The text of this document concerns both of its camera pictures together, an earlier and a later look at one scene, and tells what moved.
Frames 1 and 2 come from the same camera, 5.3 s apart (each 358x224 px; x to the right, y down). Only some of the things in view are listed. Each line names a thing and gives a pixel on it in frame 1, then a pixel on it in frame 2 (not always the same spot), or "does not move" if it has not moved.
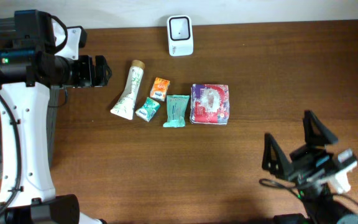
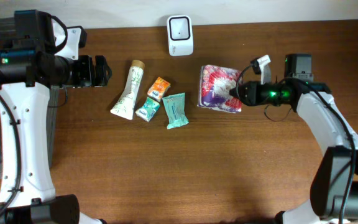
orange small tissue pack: x=159 y=89 does not move
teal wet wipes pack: x=176 y=111 does not move
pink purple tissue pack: x=210 y=104 -> x=215 y=84
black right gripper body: x=305 y=160 -> x=247 y=93
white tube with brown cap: x=124 y=106 does not move
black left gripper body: x=75 y=74 does not move
